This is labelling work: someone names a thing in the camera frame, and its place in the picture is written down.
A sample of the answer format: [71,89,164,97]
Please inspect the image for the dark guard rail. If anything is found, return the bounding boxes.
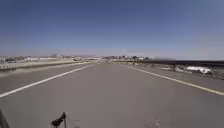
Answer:
[111,59,224,68]

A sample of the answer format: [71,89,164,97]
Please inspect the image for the white vehicle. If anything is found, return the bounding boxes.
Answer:
[186,65,214,75]

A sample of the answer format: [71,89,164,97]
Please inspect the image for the grey asphalt road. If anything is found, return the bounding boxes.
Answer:
[0,61,224,128]

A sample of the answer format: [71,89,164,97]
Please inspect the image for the robot's own part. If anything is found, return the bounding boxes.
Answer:
[50,111,68,128]

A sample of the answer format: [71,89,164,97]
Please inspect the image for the distant buildings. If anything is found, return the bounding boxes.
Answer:
[103,54,150,62]

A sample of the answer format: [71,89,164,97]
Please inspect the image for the concrete roadside barrier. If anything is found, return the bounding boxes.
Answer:
[0,59,91,71]

